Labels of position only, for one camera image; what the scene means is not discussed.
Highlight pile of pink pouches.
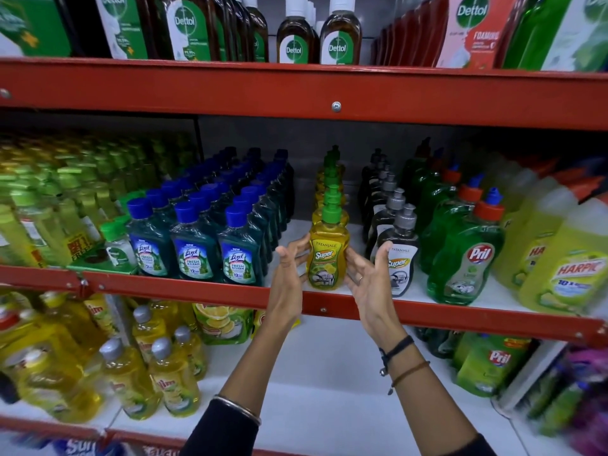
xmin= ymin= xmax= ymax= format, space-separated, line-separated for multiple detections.
xmin=565 ymin=348 xmax=608 ymax=456

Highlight row of pale green bottles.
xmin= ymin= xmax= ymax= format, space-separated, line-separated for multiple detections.
xmin=0 ymin=130 xmax=200 ymax=269

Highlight green pack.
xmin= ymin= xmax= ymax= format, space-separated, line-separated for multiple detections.
xmin=0 ymin=0 xmax=72 ymax=58

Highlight blue detergent pouch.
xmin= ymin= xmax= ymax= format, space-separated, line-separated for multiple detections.
xmin=52 ymin=439 xmax=125 ymax=456

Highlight green liquid bottle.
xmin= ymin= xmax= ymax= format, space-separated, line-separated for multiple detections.
xmin=502 ymin=0 xmax=576 ymax=71

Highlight pink foaming refill pack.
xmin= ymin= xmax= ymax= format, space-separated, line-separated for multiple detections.
xmin=434 ymin=0 xmax=519 ymax=70

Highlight silver bangle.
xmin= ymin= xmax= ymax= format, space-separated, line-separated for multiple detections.
xmin=212 ymin=395 xmax=262 ymax=427

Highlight green lemon print pouch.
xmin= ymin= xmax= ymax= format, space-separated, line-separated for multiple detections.
xmin=192 ymin=303 xmax=255 ymax=346

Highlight small green sachets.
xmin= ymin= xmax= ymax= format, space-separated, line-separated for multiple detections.
xmin=527 ymin=365 xmax=585 ymax=438

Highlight person's right forearm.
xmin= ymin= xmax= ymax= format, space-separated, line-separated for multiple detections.
xmin=379 ymin=334 xmax=497 ymax=456

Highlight row of brown antiseptic bottles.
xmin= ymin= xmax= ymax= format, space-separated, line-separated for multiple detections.
xmin=151 ymin=0 xmax=364 ymax=66

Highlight person's left hand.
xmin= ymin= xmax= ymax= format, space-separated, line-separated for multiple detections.
xmin=265 ymin=234 xmax=312 ymax=328

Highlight row of blue-capped dark bottles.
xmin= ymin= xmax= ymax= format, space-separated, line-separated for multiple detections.
xmin=125 ymin=146 xmax=295 ymax=286

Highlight white bottle with green cap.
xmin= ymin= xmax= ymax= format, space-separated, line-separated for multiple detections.
xmin=99 ymin=218 xmax=139 ymax=271

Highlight black thread bracelet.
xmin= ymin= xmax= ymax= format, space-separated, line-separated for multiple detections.
xmin=379 ymin=335 xmax=415 ymax=376

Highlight green white label pouch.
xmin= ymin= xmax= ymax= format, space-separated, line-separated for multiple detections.
xmin=94 ymin=0 xmax=149 ymax=60

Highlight row of black grey-capped bottles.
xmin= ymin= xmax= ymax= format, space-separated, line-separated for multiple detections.
xmin=357 ymin=148 xmax=407 ymax=262

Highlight row of green orange-capped bottles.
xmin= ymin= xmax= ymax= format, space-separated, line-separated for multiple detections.
xmin=401 ymin=137 xmax=485 ymax=276

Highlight green disinfectant pouch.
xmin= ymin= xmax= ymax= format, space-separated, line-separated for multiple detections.
xmin=541 ymin=0 xmax=608 ymax=73

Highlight cluster of yellow grey-capped bottles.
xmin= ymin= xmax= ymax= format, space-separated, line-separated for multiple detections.
xmin=0 ymin=289 xmax=208 ymax=423

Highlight white shelf upright post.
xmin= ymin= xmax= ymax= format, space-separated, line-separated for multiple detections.
xmin=491 ymin=339 xmax=569 ymax=414

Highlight green cardboard tray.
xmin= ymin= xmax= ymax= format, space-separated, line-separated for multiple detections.
xmin=66 ymin=244 xmax=139 ymax=275

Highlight row of red refill packs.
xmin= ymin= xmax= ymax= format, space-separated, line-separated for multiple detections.
xmin=369 ymin=0 xmax=447 ymax=67

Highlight brown thread bracelet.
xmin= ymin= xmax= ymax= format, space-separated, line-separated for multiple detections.
xmin=388 ymin=360 xmax=431 ymax=395

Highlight person's left forearm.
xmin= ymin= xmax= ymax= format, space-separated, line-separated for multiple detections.
xmin=180 ymin=322 xmax=295 ymax=456

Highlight red metal shelf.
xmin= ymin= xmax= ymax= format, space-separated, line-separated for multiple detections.
xmin=0 ymin=0 xmax=608 ymax=456

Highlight yellow pouch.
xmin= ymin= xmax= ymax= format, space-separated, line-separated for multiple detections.
xmin=251 ymin=310 xmax=303 ymax=338

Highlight person's right hand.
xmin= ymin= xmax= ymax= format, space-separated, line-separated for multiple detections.
xmin=344 ymin=241 xmax=409 ymax=350

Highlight yellow pump dish soap bottle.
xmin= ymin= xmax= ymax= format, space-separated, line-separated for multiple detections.
xmin=306 ymin=187 xmax=351 ymax=291

